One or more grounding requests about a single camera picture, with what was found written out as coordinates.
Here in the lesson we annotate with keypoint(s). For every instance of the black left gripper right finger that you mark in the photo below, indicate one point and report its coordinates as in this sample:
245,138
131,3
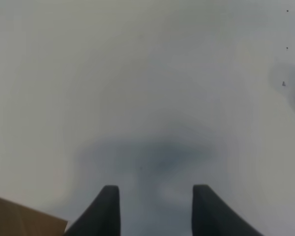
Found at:
211,216

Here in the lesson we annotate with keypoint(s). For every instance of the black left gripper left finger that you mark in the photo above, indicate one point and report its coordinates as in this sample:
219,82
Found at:
101,218

